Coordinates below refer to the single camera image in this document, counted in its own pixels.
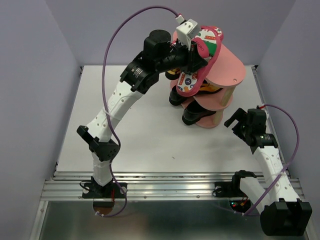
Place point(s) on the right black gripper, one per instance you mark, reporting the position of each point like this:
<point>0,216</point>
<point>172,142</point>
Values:
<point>240,115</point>

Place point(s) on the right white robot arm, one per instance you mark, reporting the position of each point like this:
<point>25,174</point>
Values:
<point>281,211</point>

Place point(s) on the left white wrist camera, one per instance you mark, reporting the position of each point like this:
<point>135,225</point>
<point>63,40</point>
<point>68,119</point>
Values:
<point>186,31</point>

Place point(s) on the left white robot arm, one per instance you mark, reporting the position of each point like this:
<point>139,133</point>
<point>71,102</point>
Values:
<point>136,79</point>

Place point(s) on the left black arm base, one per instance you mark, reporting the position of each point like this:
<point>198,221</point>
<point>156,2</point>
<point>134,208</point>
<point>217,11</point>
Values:
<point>91,190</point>

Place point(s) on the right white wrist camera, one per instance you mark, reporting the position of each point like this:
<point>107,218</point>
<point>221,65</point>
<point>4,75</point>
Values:
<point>264,108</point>

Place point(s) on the colourful red-strap sandal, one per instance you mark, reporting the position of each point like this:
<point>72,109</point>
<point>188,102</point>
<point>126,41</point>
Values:
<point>207,44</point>

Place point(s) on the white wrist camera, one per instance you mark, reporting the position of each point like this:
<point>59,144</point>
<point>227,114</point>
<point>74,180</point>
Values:
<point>264,108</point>
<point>186,31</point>

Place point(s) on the gold metallic loafer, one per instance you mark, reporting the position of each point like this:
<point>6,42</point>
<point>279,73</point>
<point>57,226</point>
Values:
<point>173,74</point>
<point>207,88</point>

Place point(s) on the black patent loafer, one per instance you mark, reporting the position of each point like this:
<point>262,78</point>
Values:
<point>175,99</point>
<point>194,112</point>

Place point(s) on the upturned pink sole sandal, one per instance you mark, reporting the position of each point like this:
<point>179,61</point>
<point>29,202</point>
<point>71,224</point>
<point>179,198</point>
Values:
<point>220,32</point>

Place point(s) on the pink three-tier shoe shelf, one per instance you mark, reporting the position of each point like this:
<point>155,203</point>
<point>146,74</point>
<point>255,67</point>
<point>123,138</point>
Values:
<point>227,73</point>

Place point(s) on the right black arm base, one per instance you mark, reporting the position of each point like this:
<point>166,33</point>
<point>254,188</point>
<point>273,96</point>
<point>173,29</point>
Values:
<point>230,188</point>

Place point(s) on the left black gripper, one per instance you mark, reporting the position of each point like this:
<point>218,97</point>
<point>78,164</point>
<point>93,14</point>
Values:
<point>193,61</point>

